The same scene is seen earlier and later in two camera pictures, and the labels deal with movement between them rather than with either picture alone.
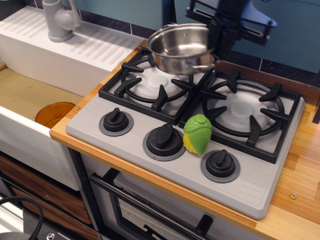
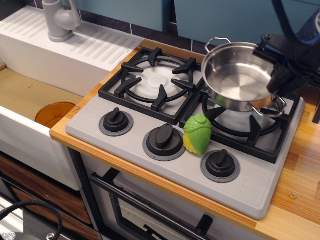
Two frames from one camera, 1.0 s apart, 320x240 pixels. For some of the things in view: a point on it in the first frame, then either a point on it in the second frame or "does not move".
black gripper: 230,20 → 303,60
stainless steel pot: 180,48 → 236,79
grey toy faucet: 61,22 does not move
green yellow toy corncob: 197,133 does not move
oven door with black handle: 127,208 does not move
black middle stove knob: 164,143 does not move
